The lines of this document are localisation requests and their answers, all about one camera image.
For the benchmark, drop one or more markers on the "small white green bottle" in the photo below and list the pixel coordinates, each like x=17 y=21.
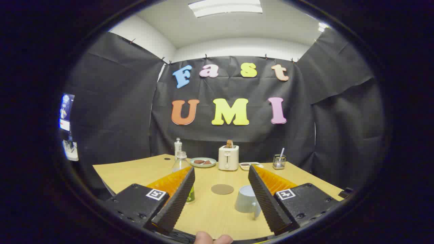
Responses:
x=178 y=146

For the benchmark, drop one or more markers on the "small black object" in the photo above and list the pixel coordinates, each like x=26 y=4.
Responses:
x=346 y=192

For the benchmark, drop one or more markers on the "white toaster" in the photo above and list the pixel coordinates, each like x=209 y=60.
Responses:
x=228 y=159

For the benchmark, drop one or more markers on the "blue wall screen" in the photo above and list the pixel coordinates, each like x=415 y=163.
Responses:
x=66 y=110

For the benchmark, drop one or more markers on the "pale green plate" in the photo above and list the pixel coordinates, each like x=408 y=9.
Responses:
x=195 y=165

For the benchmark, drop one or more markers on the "white divided tray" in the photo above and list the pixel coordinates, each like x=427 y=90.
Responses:
x=244 y=166

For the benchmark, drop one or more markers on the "white cup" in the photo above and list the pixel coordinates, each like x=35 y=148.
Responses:
x=245 y=201

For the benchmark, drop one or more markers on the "white straw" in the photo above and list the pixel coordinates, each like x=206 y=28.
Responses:
x=281 y=151

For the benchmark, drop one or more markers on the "wooden table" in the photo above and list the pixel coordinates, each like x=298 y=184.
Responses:
x=217 y=217

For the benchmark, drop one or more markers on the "clear juice bottle green label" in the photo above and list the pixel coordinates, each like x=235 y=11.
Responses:
x=180 y=164

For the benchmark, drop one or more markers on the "rectangular ceiling light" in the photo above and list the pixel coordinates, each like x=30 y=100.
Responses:
x=225 y=7

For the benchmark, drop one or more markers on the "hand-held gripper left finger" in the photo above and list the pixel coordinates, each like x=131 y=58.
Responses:
x=176 y=200

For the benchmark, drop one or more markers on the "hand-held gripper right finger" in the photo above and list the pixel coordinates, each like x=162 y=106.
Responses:
x=266 y=200

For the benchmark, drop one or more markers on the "black backdrop cloth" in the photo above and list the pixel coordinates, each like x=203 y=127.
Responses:
x=112 y=112

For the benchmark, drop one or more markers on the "round brown coaster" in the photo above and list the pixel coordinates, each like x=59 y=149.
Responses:
x=222 y=189

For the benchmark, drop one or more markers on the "small ceiling light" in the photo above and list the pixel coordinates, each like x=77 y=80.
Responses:
x=322 y=27

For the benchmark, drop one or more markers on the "brown bread slice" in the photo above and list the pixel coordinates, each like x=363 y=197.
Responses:
x=230 y=143

